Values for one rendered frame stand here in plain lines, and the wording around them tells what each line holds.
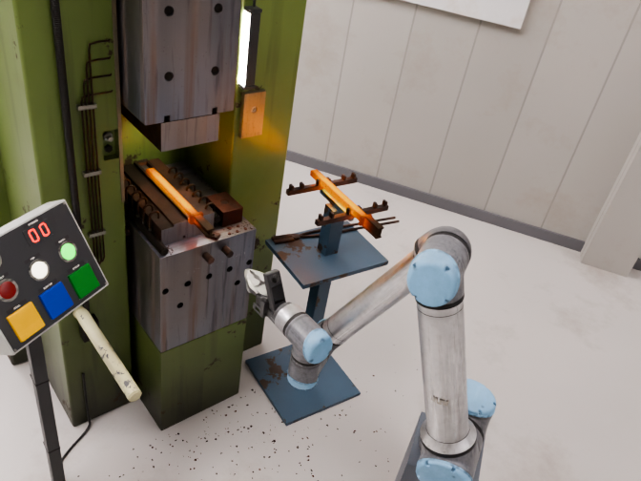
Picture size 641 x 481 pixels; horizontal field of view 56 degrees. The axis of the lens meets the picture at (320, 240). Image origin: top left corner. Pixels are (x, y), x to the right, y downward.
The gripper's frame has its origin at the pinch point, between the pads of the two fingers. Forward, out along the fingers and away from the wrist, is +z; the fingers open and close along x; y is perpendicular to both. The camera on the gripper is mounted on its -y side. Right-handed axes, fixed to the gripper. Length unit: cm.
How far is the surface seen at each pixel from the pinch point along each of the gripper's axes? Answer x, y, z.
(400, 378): 93, 100, -6
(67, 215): -43, -17, 28
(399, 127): 213, 50, 130
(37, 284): -57, -6, 15
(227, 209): 13.5, 2.0, 34.1
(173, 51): -9, -58, 33
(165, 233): -11.1, 3.7, 33.0
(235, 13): 11, -67, 33
